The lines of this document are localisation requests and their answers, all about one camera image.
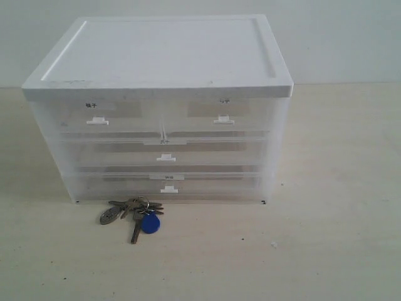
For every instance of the clear bottom wide drawer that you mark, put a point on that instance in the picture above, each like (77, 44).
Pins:
(187, 186)

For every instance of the clear wide drawer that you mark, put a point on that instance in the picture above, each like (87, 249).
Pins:
(187, 186)
(90, 154)

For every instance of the key bunch with blue tag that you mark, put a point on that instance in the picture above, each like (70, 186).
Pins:
(144, 212)

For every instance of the clear middle wide drawer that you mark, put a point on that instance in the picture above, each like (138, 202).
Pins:
(90, 154)

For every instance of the white plastic drawer cabinet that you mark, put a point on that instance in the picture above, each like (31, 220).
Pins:
(159, 59)

